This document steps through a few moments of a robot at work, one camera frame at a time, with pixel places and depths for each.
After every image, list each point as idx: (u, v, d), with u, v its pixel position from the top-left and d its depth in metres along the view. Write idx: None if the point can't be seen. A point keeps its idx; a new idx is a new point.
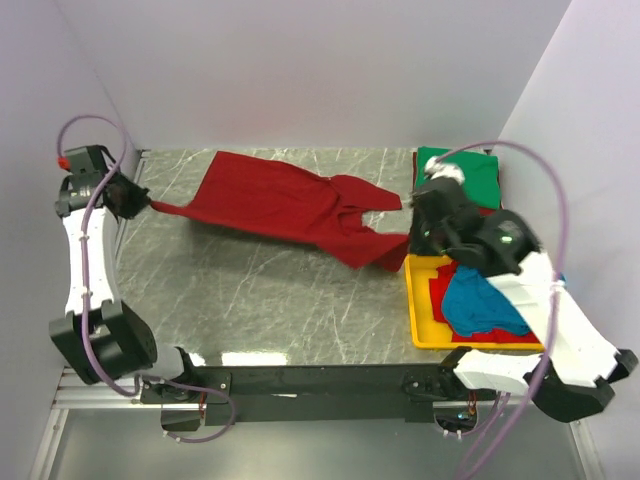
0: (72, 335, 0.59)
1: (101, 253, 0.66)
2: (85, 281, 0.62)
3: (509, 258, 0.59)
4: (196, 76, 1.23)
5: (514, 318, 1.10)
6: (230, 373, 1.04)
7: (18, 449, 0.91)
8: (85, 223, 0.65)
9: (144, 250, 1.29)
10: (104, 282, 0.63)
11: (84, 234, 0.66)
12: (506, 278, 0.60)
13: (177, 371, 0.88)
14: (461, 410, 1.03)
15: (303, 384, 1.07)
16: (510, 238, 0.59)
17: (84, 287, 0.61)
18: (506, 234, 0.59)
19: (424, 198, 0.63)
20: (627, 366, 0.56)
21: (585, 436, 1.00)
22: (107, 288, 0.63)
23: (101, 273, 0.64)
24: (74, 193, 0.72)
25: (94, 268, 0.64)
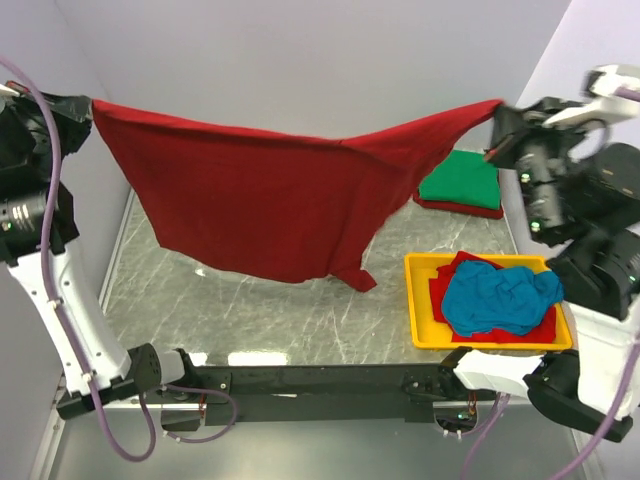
0: (82, 408, 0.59)
1: (87, 322, 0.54)
2: (85, 368, 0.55)
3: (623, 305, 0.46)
4: (197, 75, 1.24)
5: (513, 318, 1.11)
6: (230, 373, 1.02)
7: (18, 447, 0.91)
8: (52, 293, 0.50)
9: (144, 250, 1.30)
10: (104, 358, 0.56)
11: (57, 304, 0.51)
12: (606, 318, 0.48)
13: (178, 375, 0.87)
14: (461, 410, 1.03)
15: (304, 384, 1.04)
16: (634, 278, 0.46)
17: (86, 374, 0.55)
18: (632, 274, 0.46)
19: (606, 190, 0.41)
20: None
21: (585, 435, 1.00)
22: (108, 360, 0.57)
23: (96, 345, 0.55)
24: (6, 224, 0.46)
25: (85, 339, 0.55)
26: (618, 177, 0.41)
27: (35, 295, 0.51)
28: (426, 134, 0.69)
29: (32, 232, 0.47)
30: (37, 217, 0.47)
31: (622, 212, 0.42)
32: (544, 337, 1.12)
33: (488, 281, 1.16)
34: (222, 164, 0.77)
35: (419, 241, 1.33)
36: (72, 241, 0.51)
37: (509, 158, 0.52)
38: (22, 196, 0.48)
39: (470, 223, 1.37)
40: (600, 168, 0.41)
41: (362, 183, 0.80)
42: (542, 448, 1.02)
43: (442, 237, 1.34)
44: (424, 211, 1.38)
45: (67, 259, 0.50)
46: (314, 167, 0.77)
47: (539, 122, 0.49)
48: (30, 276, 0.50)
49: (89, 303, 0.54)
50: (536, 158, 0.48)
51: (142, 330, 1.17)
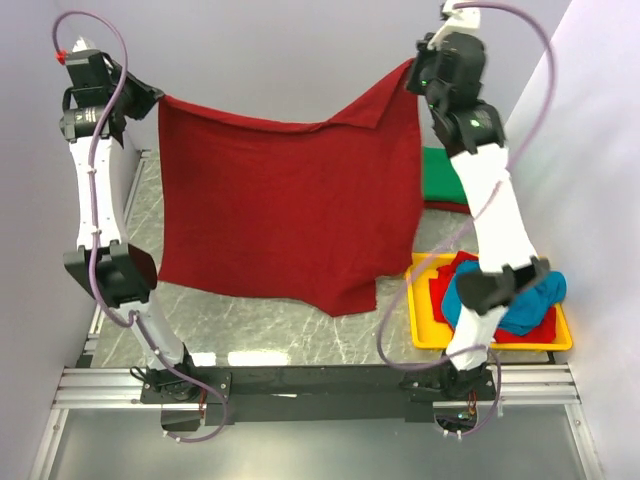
0: (80, 267, 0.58)
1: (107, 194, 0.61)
2: (95, 220, 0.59)
3: (470, 141, 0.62)
4: (198, 76, 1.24)
5: (513, 318, 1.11)
6: (230, 373, 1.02)
7: (18, 447, 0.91)
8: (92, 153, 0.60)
9: (143, 250, 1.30)
10: (113, 222, 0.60)
11: (92, 169, 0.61)
12: (463, 155, 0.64)
13: (176, 360, 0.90)
14: (461, 410, 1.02)
15: (303, 384, 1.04)
16: (478, 124, 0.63)
17: (94, 226, 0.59)
18: (477, 120, 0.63)
19: (451, 55, 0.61)
20: (538, 269, 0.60)
21: (585, 435, 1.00)
22: (115, 228, 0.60)
23: (109, 210, 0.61)
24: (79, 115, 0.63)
25: (102, 206, 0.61)
26: (452, 45, 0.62)
27: (79, 168, 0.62)
28: (373, 101, 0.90)
29: (92, 123, 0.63)
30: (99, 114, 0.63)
31: (459, 72, 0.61)
32: (545, 338, 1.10)
33: None
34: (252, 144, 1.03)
35: (419, 241, 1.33)
36: (116, 142, 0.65)
37: (415, 83, 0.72)
38: (93, 105, 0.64)
39: (470, 224, 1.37)
40: (444, 44, 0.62)
41: (358, 152, 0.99)
42: (542, 448, 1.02)
43: (443, 237, 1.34)
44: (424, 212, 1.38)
45: (108, 144, 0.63)
46: (321, 145, 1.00)
47: (424, 47, 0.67)
48: (83, 150, 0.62)
49: (115, 186, 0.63)
50: (426, 69, 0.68)
51: None
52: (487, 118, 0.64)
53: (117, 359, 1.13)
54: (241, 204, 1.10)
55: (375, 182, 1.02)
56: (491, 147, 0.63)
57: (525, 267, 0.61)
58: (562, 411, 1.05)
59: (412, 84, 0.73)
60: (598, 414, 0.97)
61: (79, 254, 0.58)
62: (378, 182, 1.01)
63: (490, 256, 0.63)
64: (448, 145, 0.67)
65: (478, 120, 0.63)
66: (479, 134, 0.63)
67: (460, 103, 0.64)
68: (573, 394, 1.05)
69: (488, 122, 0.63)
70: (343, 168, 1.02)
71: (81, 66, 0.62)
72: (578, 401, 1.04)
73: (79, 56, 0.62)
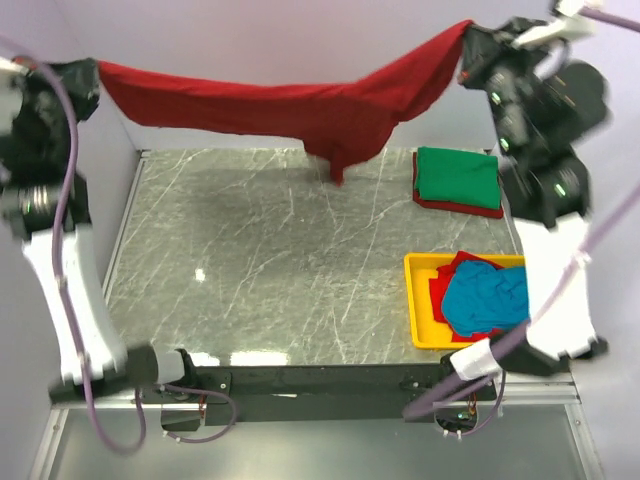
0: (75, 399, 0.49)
1: (89, 304, 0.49)
2: (79, 347, 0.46)
3: (549, 212, 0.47)
4: None
5: (512, 318, 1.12)
6: (230, 373, 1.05)
7: (18, 446, 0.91)
8: (57, 266, 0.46)
9: (143, 250, 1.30)
10: (100, 340, 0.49)
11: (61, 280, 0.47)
12: (533, 225, 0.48)
13: (178, 378, 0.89)
14: (461, 410, 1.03)
15: (303, 384, 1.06)
16: (564, 188, 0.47)
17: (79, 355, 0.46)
18: (562, 183, 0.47)
19: (561, 101, 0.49)
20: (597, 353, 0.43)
21: (585, 434, 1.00)
22: (104, 346, 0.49)
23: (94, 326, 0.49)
24: (25, 205, 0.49)
25: (85, 323, 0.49)
26: (569, 92, 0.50)
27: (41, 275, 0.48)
28: (412, 69, 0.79)
29: (47, 213, 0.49)
30: (53, 201, 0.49)
31: (564, 126, 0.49)
32: None
33: (488, 282, 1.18)
34: (231, 113, 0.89)
35: (419, 241, 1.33)
36: (85, 228, 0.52)
37: (481, 82, 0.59)
38: (43, 185, 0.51)
39: (470, 223, 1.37)
40: (556, 82, 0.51)
41: (351, 114, 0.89)
42: (542, 448, 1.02)
43: (442, 237, 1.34)
44: (424, 212, 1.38)
45: (74, 243, 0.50)
46: (310, 115, 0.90)
47: (507, 45, 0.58)
48: (41, 251, 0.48)
49: (93, 287, 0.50)
50: (506, 80, 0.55)
51: (143, 330, 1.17)
52: (575, 180, 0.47)
53: None
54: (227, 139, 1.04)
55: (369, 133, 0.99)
56: (576, 219, 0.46)
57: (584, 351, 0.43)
58: (562, 411, 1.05)
59: (471, 82, 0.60)
60: (597, 414, 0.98)
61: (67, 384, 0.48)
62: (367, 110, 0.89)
63: (542, 337, 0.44)
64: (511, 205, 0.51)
65: (563, 183, 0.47)
66: (564, 202, 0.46)
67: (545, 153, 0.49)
68: (573, 394, 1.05)
69: (577, 188, 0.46)
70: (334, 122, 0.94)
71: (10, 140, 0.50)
72: (578, 401, 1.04)
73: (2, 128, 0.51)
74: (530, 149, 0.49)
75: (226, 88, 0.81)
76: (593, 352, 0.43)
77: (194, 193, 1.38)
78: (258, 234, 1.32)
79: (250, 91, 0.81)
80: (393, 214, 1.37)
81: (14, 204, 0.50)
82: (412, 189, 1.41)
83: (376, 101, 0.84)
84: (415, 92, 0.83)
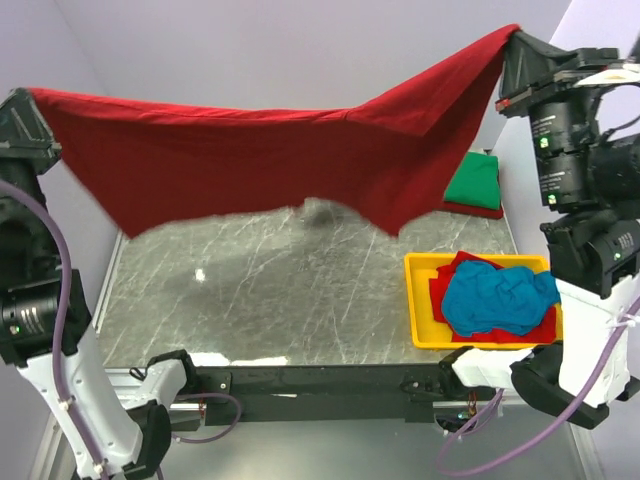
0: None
1: (101, 421, 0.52)
2: (98, 456, 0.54)
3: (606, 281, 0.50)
4: (197, 74, 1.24)
5: (513, 319, 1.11)
6: (230, 373, 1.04)
7: (17, 447, 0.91)
8: (61, 391, 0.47)
9: (143, 250, 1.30)
10: (115, 446, 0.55)
11: (69, 403, 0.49)
12: (586, 296, 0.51)
13: (179, 385, 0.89)
14: (461, 410, 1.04)
15: (304, 384, 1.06)
16: (621, 255, 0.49)
17: (97, 462, 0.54)
18: (619, 250, 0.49)
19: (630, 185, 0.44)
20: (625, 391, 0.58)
21: (585, 434, 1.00)
22: (120, 448, 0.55)
23: (109, 435, 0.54)
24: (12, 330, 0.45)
25: (98, 431, 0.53)
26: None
27: (45, 392, 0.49)
28: (437, 87, 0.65)
29: (42, 336, 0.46)
30: (46, 317, 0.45)
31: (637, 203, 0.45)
32: (544, 338, 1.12)
33: (488, 281, 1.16)
34: (194, 149, 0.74)
35: (419, 241, 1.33)
36: (84, 340, 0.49)
37: (530, 111, 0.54)
38: (31, 299, 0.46)
39: (470, 223, 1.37)
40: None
41: (340, 142, 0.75)
42: (542, 449, 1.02)
43: (442, 237, 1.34)
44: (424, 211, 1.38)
45: (78, 361, 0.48)
46: (288, 145, 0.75)
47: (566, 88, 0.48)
48: (41, 375, 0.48)
49: (101, 391, 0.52)
50: (560, 126, 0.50)
51: (142, 330, 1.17)
52: (630, 243, 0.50)
53: (117, 359, 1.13)
54: (194, 191, 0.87)
55: (365, 168, 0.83)
56: (627, 282, 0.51)
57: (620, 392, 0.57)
58: None
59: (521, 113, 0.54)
60: None
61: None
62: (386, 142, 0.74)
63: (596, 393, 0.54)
64: (562, 266, 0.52)
65: (620, 250, 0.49)
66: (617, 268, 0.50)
67: (599, 223, 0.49)
68: None
69: (631, 250, 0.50)
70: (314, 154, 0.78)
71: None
72: None
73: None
74: (585, 214, 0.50)
75: (187, 113, 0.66)
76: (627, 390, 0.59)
77: None
78: (257, 234, 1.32)
79: (215, 116, 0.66)
80: None
81: None
82: None
83: (389, 125, 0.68)
84: (440, 111, 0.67)
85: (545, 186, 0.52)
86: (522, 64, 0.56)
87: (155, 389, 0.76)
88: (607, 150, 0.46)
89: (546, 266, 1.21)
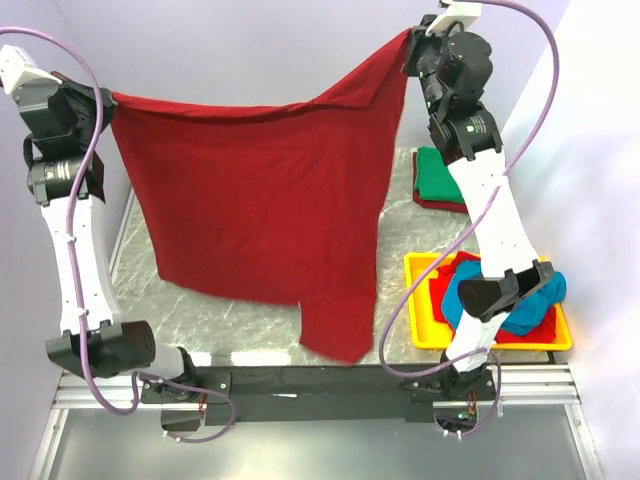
0: (70, 356, 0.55)
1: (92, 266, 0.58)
2: (80, 301, 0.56)
3: (467, 147, 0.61)
4: (197, 75, 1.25)
5: (512, 318, 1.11)
6: (230, 373, 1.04)
7: (17, 445, 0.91)
8: (70, 224, 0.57)
9: (144, 250, 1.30)
10: (100, 298, 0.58)
11: (71, 238, 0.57)
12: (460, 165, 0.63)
13: (175, 374, 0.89)
14: (461, 409, 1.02)
15: (303, 384, 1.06)
16: (473, 129, 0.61)
17: (79, 308, 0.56)
18: (472, 125, 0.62)
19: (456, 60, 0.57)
20: (541, 272, 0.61)
21: (584, 435, 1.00)
22: (104, 304, 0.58)
23: (96, 285, 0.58)
24: (48, 172, 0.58)
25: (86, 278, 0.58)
26: (459, 49, 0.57)
27: (55, 234, 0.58)
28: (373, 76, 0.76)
29: (66, 181, 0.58)
30: (74, 172, 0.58)
31: (460, 79, 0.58)
32: (545, 338, 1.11)
33: None
34: (214, 145, 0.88)
35: (419, 241, 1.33)
36: (97, 198, 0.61)
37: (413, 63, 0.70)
38: (65, 158, 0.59)
39: (471, 223, 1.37)
40: (450, 45, 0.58)
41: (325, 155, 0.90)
42: (542, 448, 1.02)
43: (442, 237, 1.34)
44: (424, 211, 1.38)
45: (89, 205, 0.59)
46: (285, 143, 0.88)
47: (422, 33, 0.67)
48: (57, 216, 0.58)
49: (99, 251, 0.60)
50: (427, 59, 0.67)
51: None
52: (483, 122, 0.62)
53: None
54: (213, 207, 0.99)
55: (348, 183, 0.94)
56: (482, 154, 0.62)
57: (529, 270, 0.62)
58: (562, 412, 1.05)
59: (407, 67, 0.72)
60: (598, 415, 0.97)
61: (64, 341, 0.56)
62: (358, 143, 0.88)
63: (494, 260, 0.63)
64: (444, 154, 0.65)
65: (473, 126, 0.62)
66: (476, 140, 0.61)
67: (460, 107, 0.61)
68: (573, 394, 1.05)
69: (484, 128, 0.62)
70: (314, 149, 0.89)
71: (43, 112, 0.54)
72: (578, 401, 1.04)
73: (33, 102, 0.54)
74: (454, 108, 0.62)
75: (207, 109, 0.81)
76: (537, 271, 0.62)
77: None
78: None
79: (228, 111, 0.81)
80: (393, 214, 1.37)
81: (40, 173, 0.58)
82: (412, 189, 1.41)
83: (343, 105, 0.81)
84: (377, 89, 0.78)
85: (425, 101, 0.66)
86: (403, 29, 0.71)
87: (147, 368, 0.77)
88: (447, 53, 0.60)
89: None
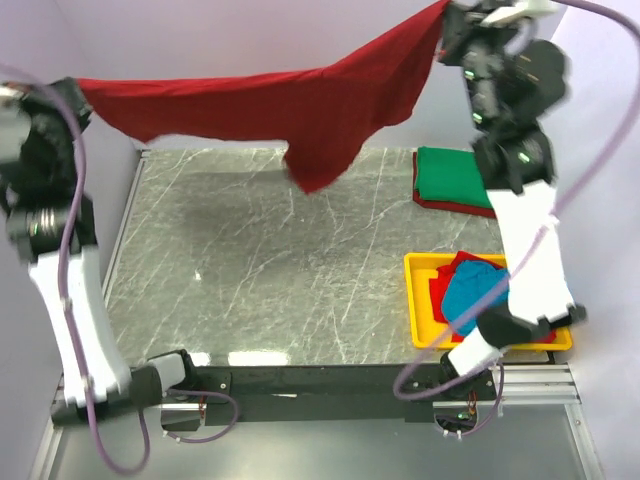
0: (79, 429, 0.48)
1: (94, 329, 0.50)
2: (84, 372, 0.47)
3: (517, 180, 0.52)
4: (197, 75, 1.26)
5: None
6: (229, 373, 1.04)
7: (17, 446, 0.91)
8: (63, 285, 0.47)
9: (144, 250, 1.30)
10: (105, 365, 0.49)
11: (66, 303, 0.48)
12: (506, 197, 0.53)
13: (178, 380, 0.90)
14: (461, 410, 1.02)
15: (303, 384, 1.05)
16: (529, 158, 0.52)
17: (83, 380, 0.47)
18: (527, 153, 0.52)
19: (526, 81, 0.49)
20: (574, 318, 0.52)
21: (585, 435, 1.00)
22: (109, 370, 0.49)
23: (98, 353, 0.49)
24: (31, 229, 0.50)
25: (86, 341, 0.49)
26: (531, 68, 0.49)
27: (46, 300, 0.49)
28: (393, 45, 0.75)
29: (51, 236, 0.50)
30: (61, 224, 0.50)
31: (527, 101, 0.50)
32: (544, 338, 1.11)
33: (488, 282, 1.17)
34: (200, 111, 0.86)
35: (419, 241, 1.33)
36: (91, 250, 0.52)
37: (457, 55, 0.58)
38: (51, 207, 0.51)
39: (471, 223, 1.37)
40: (521, 61, 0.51)
41: (316, 112, 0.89)
42: (542, 449, 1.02)
43: (443, 237, 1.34)
44: (424, 211, 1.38)
45: (81, 264, 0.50)
46: (278, 106, 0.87)
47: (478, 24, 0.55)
48: (45, 276, 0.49)
49: (99, 308, 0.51)
50: (479, 56, 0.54)
51: (142, 330, 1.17)
52: (542, 150, 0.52)
53: None
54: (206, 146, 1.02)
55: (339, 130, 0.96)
56: (536, 189, 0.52)
57: (564, 317, 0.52)
58: (562, 411, 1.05)
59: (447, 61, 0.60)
60: (598, 414, 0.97)
61: (71, 412, 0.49)
62: (353, 104, 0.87)
63: (522, 304, 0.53)
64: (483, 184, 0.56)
65: (528, 154, 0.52)
66: (529, 172, 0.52)
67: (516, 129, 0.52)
68: (573, 394, 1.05)
69: (540, 157, 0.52)
70: (305, 107, 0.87)
71: (15, 164, 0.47)
72: (578, 401, 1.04)
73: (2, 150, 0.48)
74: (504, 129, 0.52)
75: (193, 85, 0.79)
76: (571, 317, 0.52)
77: (194, 193, 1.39)
78: (258, 233, 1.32)
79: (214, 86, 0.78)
80: (393, 214, 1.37)
81: (21, 226, 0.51)
82: (412, 189, 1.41)
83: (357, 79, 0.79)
84: (397, 60, 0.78)
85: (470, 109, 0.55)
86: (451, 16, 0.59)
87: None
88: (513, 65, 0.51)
89: None
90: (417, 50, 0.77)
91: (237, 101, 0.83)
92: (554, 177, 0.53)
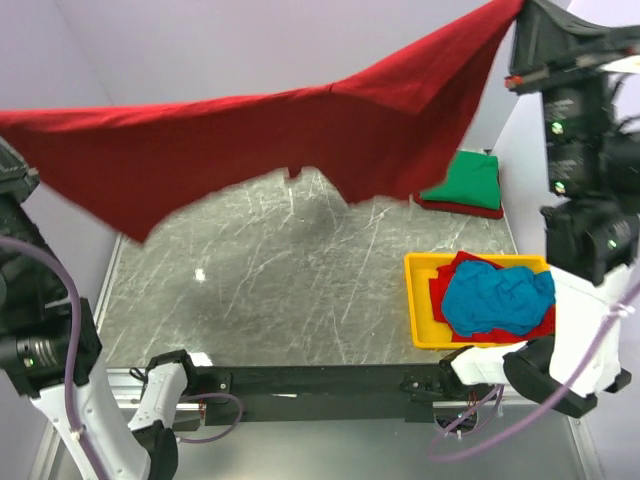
0: None
1: (110, 451, 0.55)
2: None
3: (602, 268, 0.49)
4: None
5: (513, 318, 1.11)
6: (230, 373, 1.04)
7: (16, 447, 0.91)
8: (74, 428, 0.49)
9: (143, 250, 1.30)
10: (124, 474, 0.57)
11: (80, 435, 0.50)
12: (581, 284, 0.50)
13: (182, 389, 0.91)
14: (461, 410, 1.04)
15: (304, 384, 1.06)
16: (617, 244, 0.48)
17: None
18: (615, 239, 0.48)
19: None
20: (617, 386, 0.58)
21: (585, 435, 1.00)
22: (130, 472, 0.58)
23: (118, 464, 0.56)
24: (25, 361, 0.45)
25: (108, 458, 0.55)
26: None
27: (56, 421, 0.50)
28: (441, 52, 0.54)
29: (53, 367, 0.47)
30: (60, 351, 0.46)
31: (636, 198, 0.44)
32: None
33: (488, 281, 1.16)
34: (168, 146, 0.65)
35: (419, 241, 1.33)
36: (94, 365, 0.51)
37: (542, 91, 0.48)
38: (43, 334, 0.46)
39: (471, 223, 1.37)
40: None
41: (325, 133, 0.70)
42: (542, 448, 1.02)
43: (443, 237, 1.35)
44: (424, 211, 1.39)
45: (89, 392, 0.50)
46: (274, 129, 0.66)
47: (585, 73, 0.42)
48: (53, 406, 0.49)
49: (111, 423, 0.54)
50: (576, 114, 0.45)
51: (142, 331, 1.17)
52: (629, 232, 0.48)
53: (117, 359, 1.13)
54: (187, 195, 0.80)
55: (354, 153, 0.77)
56: (619, 272, 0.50)
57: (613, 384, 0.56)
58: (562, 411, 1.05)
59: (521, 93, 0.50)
60: (598, 414, 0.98)
61: None
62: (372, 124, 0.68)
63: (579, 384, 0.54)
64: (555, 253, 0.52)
65: (615, 238, 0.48)
66: (612, 257, 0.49)
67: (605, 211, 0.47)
68: None
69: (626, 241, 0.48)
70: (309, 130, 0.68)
71: None
72: None
73: None
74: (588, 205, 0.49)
75: (154, 109, 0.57)
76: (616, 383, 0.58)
77: None
78: (257, 234, 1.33)
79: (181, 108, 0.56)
80: (393, 214, 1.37)
81: (10, 354, 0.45)
82: None
83: (385, 99, 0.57)
84: (442, 80, 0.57)
85: (553, 172, 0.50)
86: (538, 38, 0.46)
87: (159, 405, 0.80)
88: (622, 137, 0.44)
89: (545, 266, 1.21)
90: (475, 59, 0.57)
91: (217, 129, 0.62)
92: (634, 257, 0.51)
